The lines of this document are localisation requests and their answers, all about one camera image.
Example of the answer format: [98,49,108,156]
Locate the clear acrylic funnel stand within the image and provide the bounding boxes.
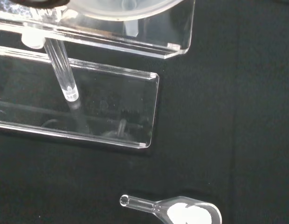
[0,0,196,150]

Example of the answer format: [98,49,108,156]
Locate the black bench cloth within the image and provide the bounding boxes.
[0,0,289,224]

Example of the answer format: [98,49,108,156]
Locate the glass weighing funnel with powder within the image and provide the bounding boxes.
[119,194,223,224]

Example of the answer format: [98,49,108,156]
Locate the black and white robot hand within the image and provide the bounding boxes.
[9,0,71,7]

